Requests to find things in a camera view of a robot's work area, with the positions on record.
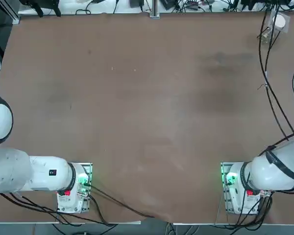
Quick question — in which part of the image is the clear glass alcohol lamp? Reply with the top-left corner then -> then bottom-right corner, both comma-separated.
259,28 -> 273,44

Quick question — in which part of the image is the black hub with red ports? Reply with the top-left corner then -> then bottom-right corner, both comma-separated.
185,0 -> 205,7

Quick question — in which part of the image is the silver aluminium rail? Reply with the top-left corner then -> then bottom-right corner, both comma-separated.
0,0 -> 21,24

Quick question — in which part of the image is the silver aluminium frame post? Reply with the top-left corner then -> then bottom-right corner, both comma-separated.
149,0 -> 161,19

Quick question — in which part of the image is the black floor cable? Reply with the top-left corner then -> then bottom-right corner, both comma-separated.
0,192 -> 118,226

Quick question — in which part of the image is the dark cable across table edge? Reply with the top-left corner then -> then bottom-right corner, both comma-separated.
87,183 -> 174,224

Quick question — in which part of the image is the black cable with white tag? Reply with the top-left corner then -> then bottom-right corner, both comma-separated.
258,9 -> 294,141

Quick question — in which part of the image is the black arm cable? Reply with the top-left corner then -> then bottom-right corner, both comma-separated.
258,131 -> 294,157
266,9 -> 294,137

